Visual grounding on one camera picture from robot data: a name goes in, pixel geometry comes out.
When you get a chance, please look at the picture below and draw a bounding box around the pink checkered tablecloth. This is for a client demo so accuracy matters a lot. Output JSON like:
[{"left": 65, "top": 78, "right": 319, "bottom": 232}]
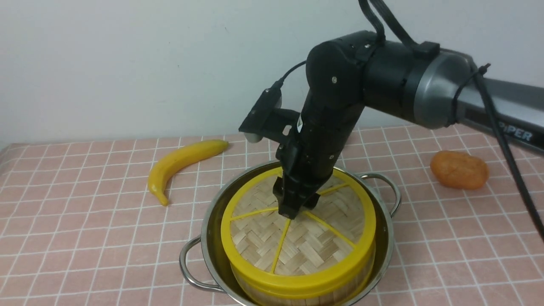
[{"left": 0, "top": 126, "right": 543, "bottom": 306}]

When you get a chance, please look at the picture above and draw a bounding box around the yellow toy banana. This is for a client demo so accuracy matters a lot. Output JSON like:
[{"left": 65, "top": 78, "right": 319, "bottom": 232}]
[{"left": 147, "top": 139, "right": 229, "bottom": 207}]

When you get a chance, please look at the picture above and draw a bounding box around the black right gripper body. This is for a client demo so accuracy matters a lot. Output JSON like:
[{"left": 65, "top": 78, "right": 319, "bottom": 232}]
[{"left": 275, "top": 91, "right": 365, "bottom": 200}]

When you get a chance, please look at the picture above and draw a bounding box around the yellow woven steamer lid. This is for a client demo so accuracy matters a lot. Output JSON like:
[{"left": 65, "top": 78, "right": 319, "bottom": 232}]
[{"left": 220, "top": 167, "right": 377, "bottom": 299}]

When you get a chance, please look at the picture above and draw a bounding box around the orange toy potato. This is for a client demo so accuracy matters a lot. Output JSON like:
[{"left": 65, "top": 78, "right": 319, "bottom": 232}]
[{"left": 430, "top": 150, "right": 490, "bottom": 190}]

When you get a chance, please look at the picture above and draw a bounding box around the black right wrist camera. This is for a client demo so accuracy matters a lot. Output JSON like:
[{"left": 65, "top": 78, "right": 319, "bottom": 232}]
[{"left": 238, "top": 86, "right": 300, "bottom": 145}]

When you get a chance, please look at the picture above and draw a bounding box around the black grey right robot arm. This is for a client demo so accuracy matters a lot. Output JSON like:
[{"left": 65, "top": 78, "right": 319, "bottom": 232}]
[{"left": 239, "top": 31, "right": 543, "bottom": 219}]

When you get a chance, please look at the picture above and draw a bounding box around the yellow bamboo steamer basket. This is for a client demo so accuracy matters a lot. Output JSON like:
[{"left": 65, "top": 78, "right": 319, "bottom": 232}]
[{"left": 231, "top": 245, "right": 375, "bottom": 306}]

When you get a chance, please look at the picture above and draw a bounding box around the black right camera cable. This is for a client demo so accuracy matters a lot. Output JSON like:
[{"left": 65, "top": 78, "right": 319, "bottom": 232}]
[{"left": 272, "top": 0, "right": 544, "bottom": 241}]

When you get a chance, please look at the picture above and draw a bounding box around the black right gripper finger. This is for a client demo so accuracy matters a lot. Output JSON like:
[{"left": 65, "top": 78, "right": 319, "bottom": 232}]
[{"left": 273, "top": 176, "right": 320, "bottom": 220}]

